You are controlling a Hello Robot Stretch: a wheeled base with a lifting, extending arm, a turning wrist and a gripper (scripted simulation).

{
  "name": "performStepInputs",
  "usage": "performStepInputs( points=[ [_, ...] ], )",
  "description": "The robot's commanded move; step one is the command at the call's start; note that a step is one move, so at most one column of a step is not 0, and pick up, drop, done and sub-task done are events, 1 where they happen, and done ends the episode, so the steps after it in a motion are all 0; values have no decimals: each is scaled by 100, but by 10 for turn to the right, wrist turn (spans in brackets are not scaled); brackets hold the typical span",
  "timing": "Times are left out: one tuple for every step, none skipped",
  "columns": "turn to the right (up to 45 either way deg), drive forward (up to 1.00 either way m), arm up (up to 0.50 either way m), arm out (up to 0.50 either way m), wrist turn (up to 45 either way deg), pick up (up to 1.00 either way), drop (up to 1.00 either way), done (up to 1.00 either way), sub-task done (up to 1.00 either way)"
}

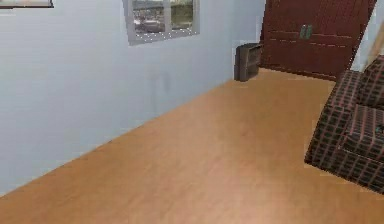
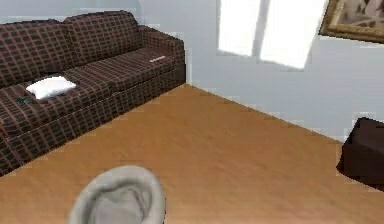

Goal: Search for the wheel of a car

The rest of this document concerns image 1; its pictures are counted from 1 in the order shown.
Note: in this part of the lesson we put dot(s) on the small dark grey shelf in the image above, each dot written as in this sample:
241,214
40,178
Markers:
247,61

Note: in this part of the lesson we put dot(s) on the white framed window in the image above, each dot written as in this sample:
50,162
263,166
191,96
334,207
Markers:
163,20

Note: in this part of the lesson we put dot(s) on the dark red wooden cupboard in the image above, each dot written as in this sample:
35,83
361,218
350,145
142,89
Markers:
310,46

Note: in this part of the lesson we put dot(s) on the dark plaid armchair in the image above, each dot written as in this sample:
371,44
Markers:
350,133

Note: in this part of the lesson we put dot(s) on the dark framed wall picture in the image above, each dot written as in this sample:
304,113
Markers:
25,3

